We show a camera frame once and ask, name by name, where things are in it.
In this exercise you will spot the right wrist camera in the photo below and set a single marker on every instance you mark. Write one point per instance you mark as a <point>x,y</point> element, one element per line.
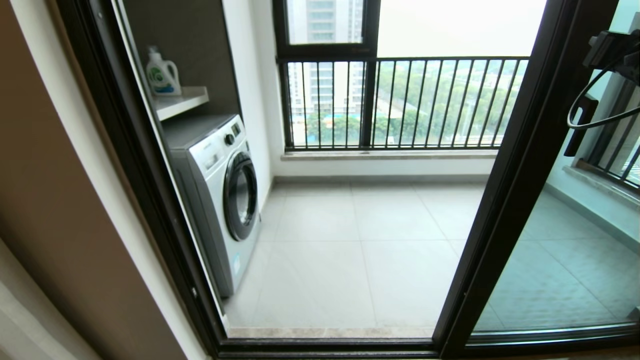
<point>615,47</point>

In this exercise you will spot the white stone shelf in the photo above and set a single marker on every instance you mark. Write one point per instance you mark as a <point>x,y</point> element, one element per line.
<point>182,101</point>

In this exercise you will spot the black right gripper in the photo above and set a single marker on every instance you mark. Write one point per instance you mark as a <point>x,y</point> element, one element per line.
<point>632,75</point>

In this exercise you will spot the grey stone window sill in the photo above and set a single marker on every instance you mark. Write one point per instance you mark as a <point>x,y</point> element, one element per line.
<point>600,186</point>

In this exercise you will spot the black balcony railing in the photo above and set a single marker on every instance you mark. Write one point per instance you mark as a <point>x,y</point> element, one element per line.
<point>425,59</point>

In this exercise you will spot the white front-load washing machine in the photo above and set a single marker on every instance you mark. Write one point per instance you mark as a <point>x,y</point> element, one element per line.
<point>215,200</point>

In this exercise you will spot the black framed sliding glass door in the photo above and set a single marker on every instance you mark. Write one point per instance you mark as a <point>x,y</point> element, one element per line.
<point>527,150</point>

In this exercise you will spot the grey stone balcony sill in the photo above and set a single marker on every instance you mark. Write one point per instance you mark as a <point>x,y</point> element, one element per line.
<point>390,155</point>

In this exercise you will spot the black window frame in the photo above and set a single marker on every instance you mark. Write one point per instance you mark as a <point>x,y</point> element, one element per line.
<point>325,50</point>

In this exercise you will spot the white detergent bottle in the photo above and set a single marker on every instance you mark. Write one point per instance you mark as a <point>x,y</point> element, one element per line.
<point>162,76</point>

